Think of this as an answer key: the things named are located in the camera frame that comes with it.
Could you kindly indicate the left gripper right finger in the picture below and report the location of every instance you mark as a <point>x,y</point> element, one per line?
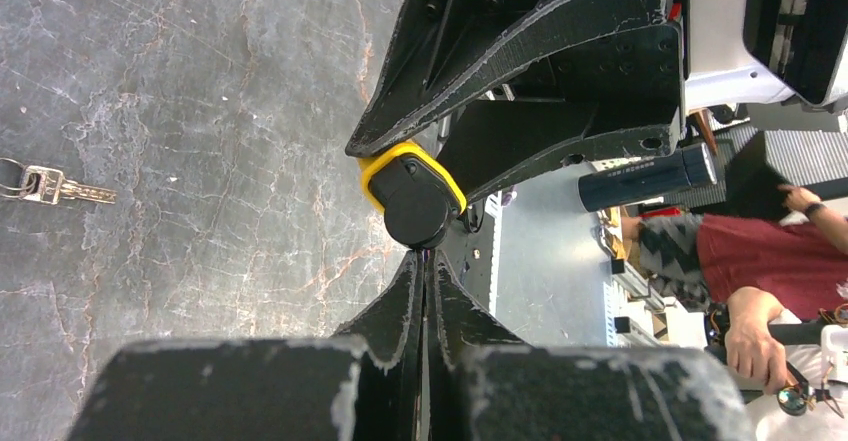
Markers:
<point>486,383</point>

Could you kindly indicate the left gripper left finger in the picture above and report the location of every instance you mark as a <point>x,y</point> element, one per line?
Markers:
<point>361,383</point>

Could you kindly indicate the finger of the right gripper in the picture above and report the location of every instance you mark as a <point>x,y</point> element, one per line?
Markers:
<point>618,96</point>
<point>443,54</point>

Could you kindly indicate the yellow padlock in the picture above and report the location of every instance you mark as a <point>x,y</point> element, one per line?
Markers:
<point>416,195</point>

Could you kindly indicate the silver key bunch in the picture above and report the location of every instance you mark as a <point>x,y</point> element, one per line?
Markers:
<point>49,186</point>

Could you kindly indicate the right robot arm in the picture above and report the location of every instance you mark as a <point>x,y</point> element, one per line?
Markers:
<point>752,51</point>

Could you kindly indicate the dark blue cylinder bottle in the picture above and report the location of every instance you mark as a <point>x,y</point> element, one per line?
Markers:
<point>686,168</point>

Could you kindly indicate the person in red shirt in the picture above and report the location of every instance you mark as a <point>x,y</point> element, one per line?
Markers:
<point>764,273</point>

